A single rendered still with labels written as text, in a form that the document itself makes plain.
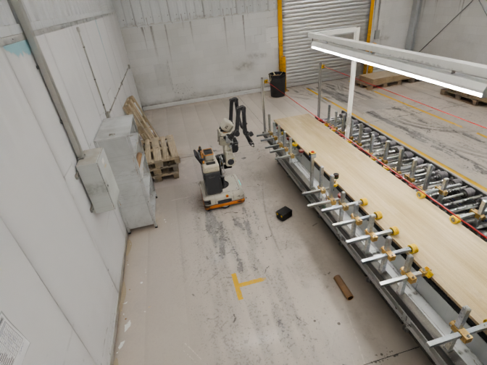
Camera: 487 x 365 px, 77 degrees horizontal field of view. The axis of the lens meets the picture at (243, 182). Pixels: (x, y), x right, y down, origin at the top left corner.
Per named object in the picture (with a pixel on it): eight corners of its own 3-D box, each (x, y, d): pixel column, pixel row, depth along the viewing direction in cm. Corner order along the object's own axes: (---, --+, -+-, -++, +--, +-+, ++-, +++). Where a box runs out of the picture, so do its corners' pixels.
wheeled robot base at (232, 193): (205, 211, 491) (203, 199, 478) (200, 191, 544) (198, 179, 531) (246, 203, 502) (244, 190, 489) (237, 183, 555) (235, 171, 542)
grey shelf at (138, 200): (128, 234, 467) (93, 141, 385) (132, 201, 542) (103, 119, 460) (157, 227, 474) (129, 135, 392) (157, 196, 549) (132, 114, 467)
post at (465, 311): (447, 353, 215) (467, 310, 189) (443, 347, 218) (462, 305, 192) (451, 351, 215) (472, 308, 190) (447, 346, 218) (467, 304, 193)
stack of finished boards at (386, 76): (438, 73, 1000) (438, 68, 991) (372, 85, 956) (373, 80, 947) (420, 69, 1064) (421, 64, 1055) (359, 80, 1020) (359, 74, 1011)
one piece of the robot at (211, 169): (208, 202, 489) (199, 156, 445) (204, 185, 535) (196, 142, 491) (228, 198, 494) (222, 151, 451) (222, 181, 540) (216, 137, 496)
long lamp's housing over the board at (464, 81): (481, 98, 183) (485, 85, 178) (311, 48, 383) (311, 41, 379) (498, 95, 184) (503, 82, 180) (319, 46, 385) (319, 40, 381)
